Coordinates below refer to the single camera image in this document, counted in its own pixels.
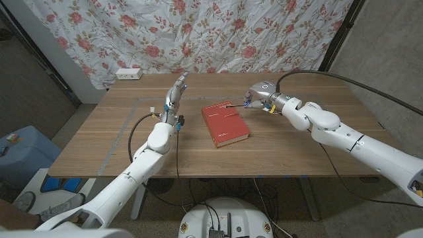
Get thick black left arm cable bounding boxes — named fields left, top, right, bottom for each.
left=128, top=112, right=192, bottom=209

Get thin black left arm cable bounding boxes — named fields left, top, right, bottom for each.
left=174, top=129, right=186, bottom=206

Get blue and black floor item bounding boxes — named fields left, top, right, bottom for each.
left=40, top=175, right=83, bottom=194

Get black door frame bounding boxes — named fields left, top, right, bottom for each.
left=0, top=6, right=82, bottom=108

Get blue storage box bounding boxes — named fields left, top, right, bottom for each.
left=0, top=125, right=63, bottom=189

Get white table leg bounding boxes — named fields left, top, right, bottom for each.
left=130, top=181, right=149, bottom=221
left=299, top=177, right=321, bottom=221

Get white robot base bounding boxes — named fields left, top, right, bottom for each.
left=178, top=197, right=274, bottom=238

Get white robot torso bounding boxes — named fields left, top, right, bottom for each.
left=0, top=227, right=423, bottom=238

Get grey tape outline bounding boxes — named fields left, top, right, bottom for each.
left=97, top=95, right=327, bottom=176

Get white power strip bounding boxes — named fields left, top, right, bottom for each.
left=115, top=67, right=143, bottom=81

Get grey sneaker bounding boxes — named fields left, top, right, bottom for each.
left=13, top=191, right=36, bottom=212
left=39, top=193, right=85, bottom=222

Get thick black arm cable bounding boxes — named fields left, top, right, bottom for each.
left=276, top=69, right=423, bottom=116
left=128, top=112, right=192, bottom=209

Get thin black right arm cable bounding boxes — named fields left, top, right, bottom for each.
left=319, top=142, right=423, bottom=209

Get black round floor fan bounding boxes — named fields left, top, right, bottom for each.
left=148, top=178, right=174, bottom=195

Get white pillar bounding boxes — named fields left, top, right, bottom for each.
left=1, top=0, right=106, bottom=104

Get white floor board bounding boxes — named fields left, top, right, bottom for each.
left=15, top=167, right=96, bottom=216

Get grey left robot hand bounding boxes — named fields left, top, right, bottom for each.
left=160, top=71, right=190, bottom=127

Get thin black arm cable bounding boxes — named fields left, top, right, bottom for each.
left=174, top=129, right=186, bottom=206
left=319, top=142, right=423, bottom=209

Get floral rose backdrop cloth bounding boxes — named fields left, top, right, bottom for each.
left=22, top=0, right=354, bottom=90

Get white floor cable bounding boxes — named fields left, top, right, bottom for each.
left=252, top=178, right=293, bottom=238

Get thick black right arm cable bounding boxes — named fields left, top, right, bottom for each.
left=276, top=69, right=423, bottom=116

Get red notebook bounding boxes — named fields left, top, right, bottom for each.
left=200, top=101, right=251, bottom=149

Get person's brown trouser leg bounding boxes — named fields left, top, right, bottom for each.
left=0, top=198, right=40, bottom=231

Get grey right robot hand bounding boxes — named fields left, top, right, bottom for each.
left=243, top=81, right=282, bottom=112

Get black backdrop stand pole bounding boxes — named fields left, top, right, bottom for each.
left=317, top=0, right=366, bottom=73

